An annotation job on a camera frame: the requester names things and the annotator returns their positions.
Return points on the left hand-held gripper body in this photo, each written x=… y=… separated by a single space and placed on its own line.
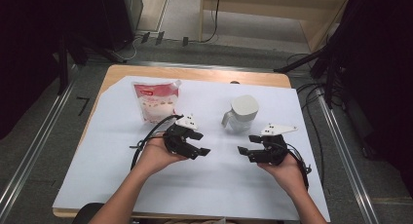
x=177 y=141

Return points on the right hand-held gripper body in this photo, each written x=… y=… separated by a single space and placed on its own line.
x=272 y=151

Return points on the clear jar with white lid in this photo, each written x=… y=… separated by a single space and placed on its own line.
x=243 y=112

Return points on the red and white spout pouch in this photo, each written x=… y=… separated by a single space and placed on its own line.
x=157 y=102

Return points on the person's left hand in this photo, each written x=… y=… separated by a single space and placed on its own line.
x=156 y=156

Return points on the person's right hand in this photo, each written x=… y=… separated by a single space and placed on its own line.
x=289 y=173

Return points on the white table mat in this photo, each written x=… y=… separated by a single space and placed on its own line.
x=201 y=181

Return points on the wooden table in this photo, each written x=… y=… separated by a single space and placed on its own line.
x=195 y=73

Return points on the small black foot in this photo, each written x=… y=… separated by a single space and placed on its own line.
x=185 y=41
x=159 y=38
x=145 y=37

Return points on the black tripod stand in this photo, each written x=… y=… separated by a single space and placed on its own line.
x=324 y=61

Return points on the dark curtain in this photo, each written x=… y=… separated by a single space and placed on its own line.
x=380 y=87
x=26 y=55

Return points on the black stand legs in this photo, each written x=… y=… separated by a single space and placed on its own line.
x=74 y=52

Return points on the black cabinet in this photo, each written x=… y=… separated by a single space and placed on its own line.
x=120 y=16

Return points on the metal floor rail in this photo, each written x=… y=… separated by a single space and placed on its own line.
x=347 y=156
x=35 y=142
x=195 y=65

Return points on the light wooden frame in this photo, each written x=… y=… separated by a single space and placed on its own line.
x=259 y=8

